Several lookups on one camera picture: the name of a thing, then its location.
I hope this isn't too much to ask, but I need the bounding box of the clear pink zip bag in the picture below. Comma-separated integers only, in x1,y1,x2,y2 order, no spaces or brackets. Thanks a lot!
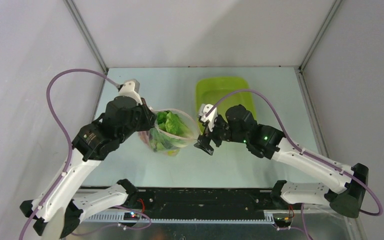
138,108,201,157

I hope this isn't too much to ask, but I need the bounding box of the green lettuce head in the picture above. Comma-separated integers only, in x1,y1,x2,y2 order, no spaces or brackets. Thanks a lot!
148,110,194,156

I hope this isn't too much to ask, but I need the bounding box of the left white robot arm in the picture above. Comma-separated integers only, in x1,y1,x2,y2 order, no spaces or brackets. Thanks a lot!
19,96,157,239

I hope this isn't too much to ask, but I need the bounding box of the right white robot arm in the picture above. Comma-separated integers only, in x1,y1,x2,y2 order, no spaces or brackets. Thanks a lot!
194,104,369,219

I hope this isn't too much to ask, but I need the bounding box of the green plastic tray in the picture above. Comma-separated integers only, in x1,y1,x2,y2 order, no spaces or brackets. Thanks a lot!
195,76,257,119

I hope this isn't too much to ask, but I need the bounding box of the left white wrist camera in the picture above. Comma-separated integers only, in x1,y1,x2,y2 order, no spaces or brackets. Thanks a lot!
118,78,143,105

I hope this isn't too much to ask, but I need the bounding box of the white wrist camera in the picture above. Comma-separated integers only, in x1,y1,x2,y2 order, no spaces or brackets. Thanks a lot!
198,103,218,132
118,78,143,105

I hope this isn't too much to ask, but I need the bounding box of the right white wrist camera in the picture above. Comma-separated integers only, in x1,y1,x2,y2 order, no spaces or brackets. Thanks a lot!
198,103,218,132

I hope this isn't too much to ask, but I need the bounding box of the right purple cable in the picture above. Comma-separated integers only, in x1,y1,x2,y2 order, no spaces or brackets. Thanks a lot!
205,88,384,239

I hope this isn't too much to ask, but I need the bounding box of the purple cable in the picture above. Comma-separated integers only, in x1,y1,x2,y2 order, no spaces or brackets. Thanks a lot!
205,88,384,239
19,68,122,240

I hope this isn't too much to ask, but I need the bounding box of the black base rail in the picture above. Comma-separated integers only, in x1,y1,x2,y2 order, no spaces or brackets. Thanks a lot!
107,187,304,223

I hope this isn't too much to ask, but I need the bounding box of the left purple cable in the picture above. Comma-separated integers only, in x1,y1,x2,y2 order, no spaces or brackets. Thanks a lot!
19,68,122,240

